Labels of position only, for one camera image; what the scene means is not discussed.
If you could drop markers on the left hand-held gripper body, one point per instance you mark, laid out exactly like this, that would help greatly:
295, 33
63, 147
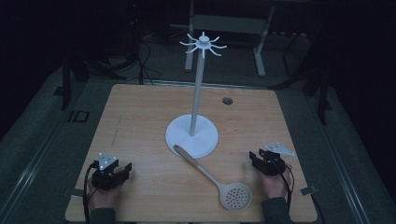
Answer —
104, 179

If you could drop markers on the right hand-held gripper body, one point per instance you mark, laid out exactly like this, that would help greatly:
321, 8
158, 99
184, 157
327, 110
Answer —
272, 165

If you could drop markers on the person's left hand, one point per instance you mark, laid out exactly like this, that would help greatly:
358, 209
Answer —
104, 197

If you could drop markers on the person's right hand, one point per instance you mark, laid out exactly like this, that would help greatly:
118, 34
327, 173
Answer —
275, 186

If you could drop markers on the grey tape piece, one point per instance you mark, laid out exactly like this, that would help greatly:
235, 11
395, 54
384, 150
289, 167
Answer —
77, 193
308, 190

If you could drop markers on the beige slotted spoon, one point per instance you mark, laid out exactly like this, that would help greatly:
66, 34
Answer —
233, 193

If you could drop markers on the white utensil hanging stand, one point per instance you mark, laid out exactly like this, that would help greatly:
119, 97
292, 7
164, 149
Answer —
193, 137

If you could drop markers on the black tripod stand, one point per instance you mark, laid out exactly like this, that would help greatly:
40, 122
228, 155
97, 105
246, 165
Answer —
320, 84
74, 68

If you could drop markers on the white metal desk frame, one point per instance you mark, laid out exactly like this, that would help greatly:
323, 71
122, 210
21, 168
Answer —
230, 24

